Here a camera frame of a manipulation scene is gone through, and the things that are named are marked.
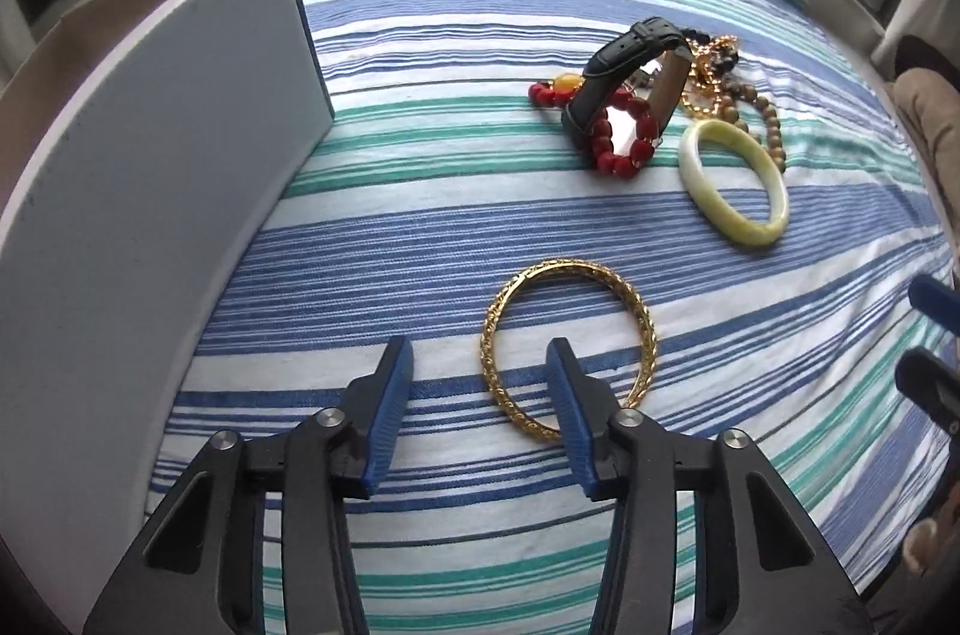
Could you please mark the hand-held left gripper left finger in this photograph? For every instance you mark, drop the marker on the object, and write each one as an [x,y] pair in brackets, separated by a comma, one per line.
[390,410]

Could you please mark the blue green striped bedsheet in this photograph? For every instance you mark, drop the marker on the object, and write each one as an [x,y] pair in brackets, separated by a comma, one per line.
[450,215]

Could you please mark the tan cloth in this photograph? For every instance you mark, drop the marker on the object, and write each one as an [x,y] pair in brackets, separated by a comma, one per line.
[926,110]

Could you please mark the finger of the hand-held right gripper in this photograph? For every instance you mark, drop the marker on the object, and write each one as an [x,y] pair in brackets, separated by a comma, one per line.
[930,305]
[922,380]

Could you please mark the pale yellow jade bangle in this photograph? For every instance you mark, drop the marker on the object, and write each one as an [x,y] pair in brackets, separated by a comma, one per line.
[691,174]

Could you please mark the grey cardboard box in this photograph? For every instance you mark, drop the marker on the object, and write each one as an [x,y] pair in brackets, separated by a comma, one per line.
[150,193]

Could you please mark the gold patterned bangle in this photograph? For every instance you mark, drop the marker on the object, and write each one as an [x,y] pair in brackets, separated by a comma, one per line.
[487,335]

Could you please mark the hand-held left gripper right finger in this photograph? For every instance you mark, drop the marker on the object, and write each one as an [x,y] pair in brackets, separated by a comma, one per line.
[570,425]

